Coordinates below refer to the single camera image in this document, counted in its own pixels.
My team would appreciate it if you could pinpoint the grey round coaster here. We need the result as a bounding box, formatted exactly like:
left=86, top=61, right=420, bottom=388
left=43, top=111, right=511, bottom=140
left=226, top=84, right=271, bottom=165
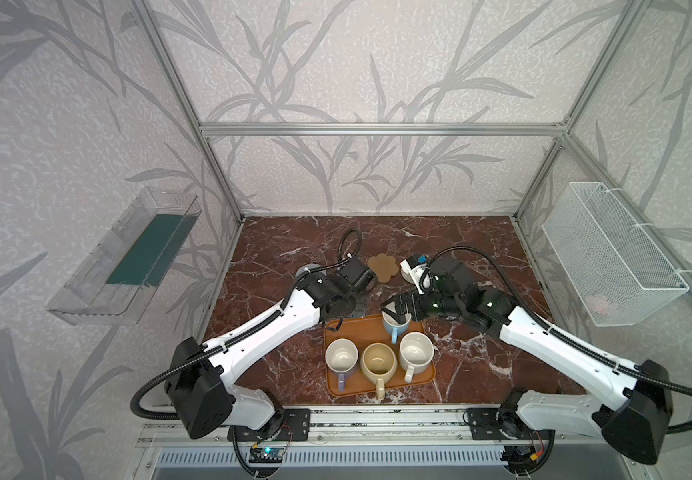
left=295, top=264, right=321, bottom=278

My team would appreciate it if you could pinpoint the cork flower coaster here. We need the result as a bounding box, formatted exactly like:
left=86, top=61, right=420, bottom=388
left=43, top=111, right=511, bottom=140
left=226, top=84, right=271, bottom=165
left=367, top=253, right=400, bottom=284

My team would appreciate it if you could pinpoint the black mug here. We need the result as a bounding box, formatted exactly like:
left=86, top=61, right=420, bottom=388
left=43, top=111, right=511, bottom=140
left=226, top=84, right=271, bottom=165
left=346, top=297, right=368, bottom=319

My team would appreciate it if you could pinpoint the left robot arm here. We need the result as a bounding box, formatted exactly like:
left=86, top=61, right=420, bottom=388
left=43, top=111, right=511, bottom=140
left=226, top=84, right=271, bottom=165
left=130, top=257, right=376, bottom=440

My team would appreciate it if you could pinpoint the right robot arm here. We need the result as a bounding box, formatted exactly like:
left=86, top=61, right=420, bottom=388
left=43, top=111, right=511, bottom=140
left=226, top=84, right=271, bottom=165
left=381, top=257, right=692, bottom=465

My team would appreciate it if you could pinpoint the purple mug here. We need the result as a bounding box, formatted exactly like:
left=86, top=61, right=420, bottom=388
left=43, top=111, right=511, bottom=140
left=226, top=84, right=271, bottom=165
left=325, top=338, right=359, bottom=392

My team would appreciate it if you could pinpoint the orange plastic tray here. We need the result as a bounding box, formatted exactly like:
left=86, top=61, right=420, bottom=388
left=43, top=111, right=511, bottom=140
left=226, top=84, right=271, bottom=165
left=324, top=315, right=436, bottom=401

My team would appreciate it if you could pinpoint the light blue mug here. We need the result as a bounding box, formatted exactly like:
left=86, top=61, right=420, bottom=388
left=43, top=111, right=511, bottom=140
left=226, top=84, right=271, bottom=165
left=382, top=312, right=410, bottom=344

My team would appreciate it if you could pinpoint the white speckled mug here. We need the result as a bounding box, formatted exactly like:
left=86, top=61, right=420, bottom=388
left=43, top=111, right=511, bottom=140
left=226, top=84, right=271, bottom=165
left=399, top=332, right=434, bottom=383

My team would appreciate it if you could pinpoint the beige glazed mug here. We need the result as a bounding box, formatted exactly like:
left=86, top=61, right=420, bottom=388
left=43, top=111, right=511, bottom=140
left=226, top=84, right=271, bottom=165
left=360, top=343, right=398, bottom=402

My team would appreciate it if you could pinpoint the pink object in basket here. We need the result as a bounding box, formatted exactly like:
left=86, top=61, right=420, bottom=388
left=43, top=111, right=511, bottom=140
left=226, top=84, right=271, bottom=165
left=584, top=294, right=616, bottom=316

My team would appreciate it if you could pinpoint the green lit circuit board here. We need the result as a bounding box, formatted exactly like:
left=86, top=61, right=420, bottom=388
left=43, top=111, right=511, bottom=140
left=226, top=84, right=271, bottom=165
left=249, top=445, right=287, bottom=464

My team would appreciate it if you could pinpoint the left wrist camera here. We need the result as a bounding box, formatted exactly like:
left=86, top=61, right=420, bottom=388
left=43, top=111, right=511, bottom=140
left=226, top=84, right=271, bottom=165
left=333, top=257, right=375, bottom=296

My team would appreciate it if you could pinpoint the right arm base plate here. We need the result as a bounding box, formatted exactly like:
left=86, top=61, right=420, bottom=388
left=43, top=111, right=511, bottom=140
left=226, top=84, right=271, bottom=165
left=463, top=407, right=553, bottom=441

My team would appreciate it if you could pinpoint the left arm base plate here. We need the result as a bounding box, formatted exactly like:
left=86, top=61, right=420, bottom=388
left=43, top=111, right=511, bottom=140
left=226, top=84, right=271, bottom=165
left=228, top=408, right=312, bottom=442

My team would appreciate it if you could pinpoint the aluminium front rail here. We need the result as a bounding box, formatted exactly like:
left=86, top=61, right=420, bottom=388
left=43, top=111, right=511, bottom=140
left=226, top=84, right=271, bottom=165
left=135, top=403, right=641, bottom=449

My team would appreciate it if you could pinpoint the white wire mesh basket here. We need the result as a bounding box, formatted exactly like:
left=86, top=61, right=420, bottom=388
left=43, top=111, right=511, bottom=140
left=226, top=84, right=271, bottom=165
left=542, top=182, right=690, bottom=327

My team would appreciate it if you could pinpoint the right wired circuit board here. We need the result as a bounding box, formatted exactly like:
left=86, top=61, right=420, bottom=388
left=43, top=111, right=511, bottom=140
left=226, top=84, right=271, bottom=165
left=501, top=446, right=545, bottom=475

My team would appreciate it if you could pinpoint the clear plastic wall bin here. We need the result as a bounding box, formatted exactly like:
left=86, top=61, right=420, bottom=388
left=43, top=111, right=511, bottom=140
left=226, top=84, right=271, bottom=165
left=47, top=187, right=202, bottom=326

